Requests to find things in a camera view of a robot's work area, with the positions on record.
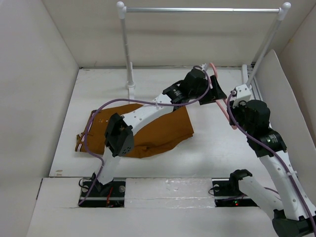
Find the pink plastic hanger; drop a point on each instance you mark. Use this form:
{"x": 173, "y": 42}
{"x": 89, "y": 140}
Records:
{"x": 217, "y": 102}

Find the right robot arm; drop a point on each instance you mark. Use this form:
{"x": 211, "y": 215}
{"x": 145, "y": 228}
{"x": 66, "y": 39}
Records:
{"x": 291, "y": 211}

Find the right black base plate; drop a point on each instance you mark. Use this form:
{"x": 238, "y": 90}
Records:
{"x": 227, "y": 196}

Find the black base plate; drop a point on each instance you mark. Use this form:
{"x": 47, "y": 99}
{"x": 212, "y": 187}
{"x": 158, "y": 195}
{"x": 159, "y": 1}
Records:
{"x": 227, "y": 196}
{"x": 111, "y": 195}

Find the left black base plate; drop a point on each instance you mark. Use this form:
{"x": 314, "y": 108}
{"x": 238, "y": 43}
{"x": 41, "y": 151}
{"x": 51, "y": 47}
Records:
{"x": 111, "y": 195}

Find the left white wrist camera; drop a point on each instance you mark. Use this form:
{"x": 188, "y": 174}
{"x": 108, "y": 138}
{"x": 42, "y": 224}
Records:
{"x": 204, "y": 66}

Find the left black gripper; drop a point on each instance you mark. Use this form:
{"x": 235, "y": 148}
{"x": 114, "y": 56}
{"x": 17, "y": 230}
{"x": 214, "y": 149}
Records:
{"x": 214, "y": 94}

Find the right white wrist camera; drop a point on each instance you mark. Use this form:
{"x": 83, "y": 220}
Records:
{"x": 243, "y": 93}

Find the brown trousers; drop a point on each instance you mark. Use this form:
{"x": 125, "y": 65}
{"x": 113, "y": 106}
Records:
{"x": 159, "y": 136}

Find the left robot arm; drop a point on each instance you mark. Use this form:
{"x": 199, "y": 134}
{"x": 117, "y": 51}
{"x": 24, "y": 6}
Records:
{"x": 120, "y": 132}

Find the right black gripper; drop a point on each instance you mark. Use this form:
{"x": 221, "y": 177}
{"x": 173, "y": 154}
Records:
{"x": 242, "y": 104}

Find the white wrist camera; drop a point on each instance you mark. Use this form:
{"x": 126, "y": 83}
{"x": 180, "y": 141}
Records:
{"x": 204, "y": 66}
{"x": 243, "y": 93}

